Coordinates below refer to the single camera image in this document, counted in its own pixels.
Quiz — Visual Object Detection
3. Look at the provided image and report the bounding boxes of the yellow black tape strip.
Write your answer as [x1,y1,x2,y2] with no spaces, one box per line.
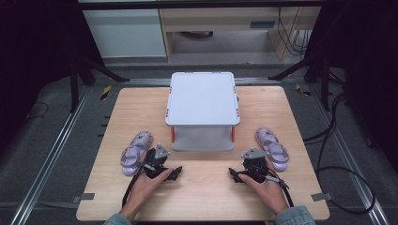
[295,83,313,98]
[99,84,113,101]

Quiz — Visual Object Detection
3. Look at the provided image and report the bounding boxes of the person's right hand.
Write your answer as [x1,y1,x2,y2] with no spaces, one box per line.
[237,157,289,216]

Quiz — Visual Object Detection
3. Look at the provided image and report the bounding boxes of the black hanging cables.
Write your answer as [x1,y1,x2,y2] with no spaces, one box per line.
[277,7,314,58]

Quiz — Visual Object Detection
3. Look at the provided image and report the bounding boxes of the metal floor rail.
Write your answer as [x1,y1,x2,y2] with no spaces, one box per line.
[10,85,92,225]
[308,83,390,225]

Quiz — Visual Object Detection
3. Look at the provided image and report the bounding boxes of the black metal stand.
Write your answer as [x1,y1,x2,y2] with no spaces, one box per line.
[268,52,346,113]
[69,52,130,113]

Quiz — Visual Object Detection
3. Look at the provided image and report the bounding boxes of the white lidded storage box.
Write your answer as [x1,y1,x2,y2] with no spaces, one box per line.
[164,71,241,153]

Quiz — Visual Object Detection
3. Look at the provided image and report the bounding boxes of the thin black floor cable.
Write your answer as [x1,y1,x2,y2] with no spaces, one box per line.
[23,101,50,124]

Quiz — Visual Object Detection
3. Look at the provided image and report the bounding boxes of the left hand-held gripper black cable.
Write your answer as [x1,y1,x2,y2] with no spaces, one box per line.
[121,161,156,208]

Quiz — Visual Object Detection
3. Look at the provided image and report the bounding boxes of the white cabinet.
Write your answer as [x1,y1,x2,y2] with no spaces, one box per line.
[82,8,167,59]

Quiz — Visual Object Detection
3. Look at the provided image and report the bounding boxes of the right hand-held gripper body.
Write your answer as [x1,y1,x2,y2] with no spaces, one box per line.
[239,147,271,185]

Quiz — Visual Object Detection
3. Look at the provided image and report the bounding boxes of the person's left hand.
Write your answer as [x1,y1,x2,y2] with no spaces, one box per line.
[121,168,174,218]

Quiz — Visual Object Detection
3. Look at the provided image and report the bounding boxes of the purple sandal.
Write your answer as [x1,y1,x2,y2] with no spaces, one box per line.
[120,130,154,176]
[254,127,290,173]

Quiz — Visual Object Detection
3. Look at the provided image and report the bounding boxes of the dark curtain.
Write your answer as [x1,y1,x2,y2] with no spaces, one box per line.
[308,0,398,165]
[0,0,106,154]

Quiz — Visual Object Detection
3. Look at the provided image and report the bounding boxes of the grey tape piece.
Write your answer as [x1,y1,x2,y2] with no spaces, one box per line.
[71,192,96,204]
[311,192,334,203]

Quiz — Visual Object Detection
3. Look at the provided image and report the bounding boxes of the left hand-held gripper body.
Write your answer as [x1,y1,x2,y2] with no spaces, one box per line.
[142,142,173,181]

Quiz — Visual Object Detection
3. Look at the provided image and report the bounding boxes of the thick black floor cable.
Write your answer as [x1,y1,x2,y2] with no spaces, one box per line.
[302,92,376,216]

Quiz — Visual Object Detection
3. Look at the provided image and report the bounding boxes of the light wooden desk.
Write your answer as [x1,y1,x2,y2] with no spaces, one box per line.
[158,6,323,62]

